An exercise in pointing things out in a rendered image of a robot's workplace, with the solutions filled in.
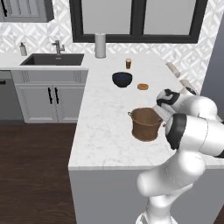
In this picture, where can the small round brown bread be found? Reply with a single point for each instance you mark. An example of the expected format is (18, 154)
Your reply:
(143, 86)

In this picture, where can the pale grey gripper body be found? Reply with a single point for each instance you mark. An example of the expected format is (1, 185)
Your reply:
(162, 113)

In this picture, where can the white paper towel roll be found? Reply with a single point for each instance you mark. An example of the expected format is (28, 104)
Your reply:
(100, 45)

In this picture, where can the glass of brown drink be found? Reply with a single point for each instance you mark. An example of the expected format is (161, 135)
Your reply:
(128, 64)

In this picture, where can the black framed window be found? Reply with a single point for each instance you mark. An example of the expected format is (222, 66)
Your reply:
(137, 17)

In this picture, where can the dark sink basin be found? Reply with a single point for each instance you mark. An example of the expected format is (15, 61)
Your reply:
(54, 59)

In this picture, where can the grey dishwasher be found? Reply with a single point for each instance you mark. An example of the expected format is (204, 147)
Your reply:
(8, 99)

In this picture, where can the grey base cabinet door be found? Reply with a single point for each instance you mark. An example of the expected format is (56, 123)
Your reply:
(68, 103)
(35, 103)

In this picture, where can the dark blue bowl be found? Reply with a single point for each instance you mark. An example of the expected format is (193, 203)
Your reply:
(122, 79)

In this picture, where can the grey soap dispenser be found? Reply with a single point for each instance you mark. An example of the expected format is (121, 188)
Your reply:
(23, 49)

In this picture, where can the brown woven basket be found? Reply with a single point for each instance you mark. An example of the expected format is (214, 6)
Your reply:
(145, 126)

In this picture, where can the grey panel under sink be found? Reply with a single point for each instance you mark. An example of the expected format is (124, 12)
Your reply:
(49, 76)

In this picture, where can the grey wall cabinet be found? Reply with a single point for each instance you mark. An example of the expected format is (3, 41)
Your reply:
(27, 10)

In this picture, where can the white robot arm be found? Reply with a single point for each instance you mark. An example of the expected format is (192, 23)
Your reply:
(186, 163)

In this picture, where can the silver tap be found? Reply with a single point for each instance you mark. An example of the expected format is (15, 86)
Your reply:
(58, 47)

